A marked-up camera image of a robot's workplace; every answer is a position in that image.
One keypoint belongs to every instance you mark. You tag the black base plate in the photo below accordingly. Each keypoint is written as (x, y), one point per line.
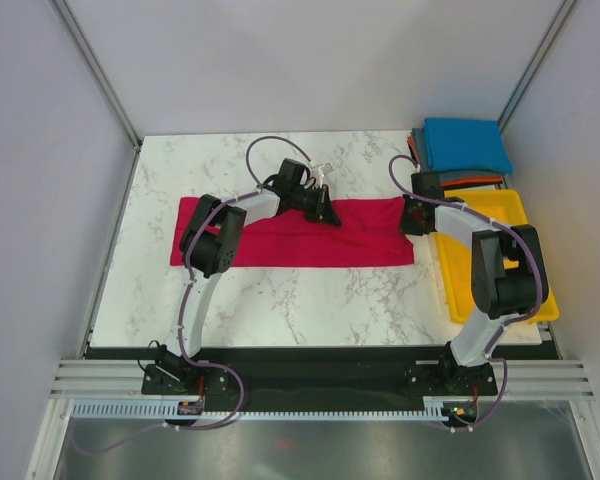
(329, 378)

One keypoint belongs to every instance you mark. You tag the left aluminium frame post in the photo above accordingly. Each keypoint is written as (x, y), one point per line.
(90, 59)

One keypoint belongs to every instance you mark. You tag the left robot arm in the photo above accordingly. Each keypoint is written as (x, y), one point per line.
(210, 243)

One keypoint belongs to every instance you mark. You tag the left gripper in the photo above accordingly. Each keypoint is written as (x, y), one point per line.
(323, 211)

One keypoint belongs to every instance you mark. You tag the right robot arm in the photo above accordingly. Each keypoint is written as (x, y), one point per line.
(508, 280)

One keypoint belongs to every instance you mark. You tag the red t-shirt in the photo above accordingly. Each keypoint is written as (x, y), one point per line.
(368, 237)

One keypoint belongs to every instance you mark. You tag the white cable duct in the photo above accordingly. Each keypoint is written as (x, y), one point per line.
(175, 410)

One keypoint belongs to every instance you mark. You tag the blue folded t-shirt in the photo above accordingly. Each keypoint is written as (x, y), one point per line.
(465, 144)

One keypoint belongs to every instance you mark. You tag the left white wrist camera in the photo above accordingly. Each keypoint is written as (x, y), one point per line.
(321, 171)

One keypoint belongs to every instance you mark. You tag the right aluminium frame post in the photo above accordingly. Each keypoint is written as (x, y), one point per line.
(548, 40)

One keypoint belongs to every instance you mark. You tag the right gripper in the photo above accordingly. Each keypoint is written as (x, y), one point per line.
(405, 226)

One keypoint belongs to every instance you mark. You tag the yellow plastic tray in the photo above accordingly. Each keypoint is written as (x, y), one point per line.
(505, 206)

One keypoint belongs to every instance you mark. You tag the aluminium frame post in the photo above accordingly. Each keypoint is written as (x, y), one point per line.
(90, 59)
(548, 40)

